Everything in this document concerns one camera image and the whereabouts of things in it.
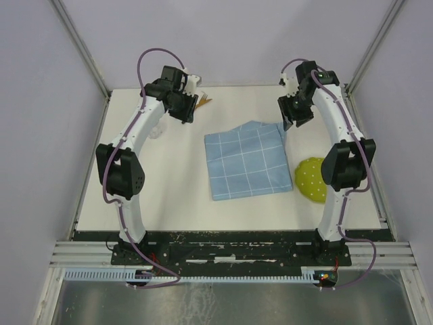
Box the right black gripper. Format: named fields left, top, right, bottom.
left=275, top=91, right=313, bottom=131

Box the blue checkered cloth napkin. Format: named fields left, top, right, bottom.
left=204, top=121, right=293, bottom=201

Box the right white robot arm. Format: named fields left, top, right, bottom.
left=277, top=58, right=376, bottom=265

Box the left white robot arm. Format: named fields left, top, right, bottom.
left=95, top=66, right=202, bottom=264

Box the clear plastic cup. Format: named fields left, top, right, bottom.
left=148, top=121, right=167, bottom=139

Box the green polka dot plate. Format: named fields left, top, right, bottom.
left=294, top=157, right=327, bottom=204

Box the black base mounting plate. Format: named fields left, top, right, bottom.
left=110, top=232, right=352, bottom=272

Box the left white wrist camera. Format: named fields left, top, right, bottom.
left=183, top=68, right=202, bottom=96

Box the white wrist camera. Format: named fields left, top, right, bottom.
left=279, top=72, right=298, bottom=97
left=183, top=68, right=202, bottom=96

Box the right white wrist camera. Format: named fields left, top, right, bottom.
left=279, top=72, right=298, bottom=97

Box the right aluminium frame post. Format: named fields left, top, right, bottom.
left=346, top=0, right=407, bottom=96

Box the aluminium frame post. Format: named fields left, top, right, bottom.
left=346, top=0, right=407, bottom=96
left=49, top=0, right=111, bottom=98

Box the left aluminium frame post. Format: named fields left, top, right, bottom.
left=49, top=0, right=111, bottom=98

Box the aluminium front rail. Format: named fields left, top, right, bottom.
left=49, top=242, right=417, bottom=269

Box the blue slotted cable duct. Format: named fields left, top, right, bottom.
left=64, top=267, right=332, bottom=284

